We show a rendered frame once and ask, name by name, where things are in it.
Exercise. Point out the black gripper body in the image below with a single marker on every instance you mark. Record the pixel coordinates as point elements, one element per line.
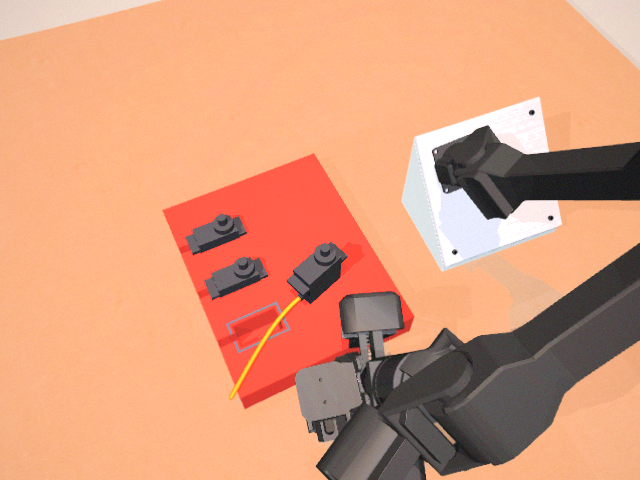
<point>371,313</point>

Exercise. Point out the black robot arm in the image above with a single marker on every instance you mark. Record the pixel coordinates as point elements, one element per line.
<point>497,393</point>

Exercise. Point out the black micro servo with yellow cable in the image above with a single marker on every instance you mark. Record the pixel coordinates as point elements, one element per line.
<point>310,280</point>

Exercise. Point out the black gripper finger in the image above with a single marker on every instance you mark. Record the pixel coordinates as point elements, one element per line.
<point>353,338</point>

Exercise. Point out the red flat rectangular plate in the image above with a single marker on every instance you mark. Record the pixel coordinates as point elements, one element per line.
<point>241,243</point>

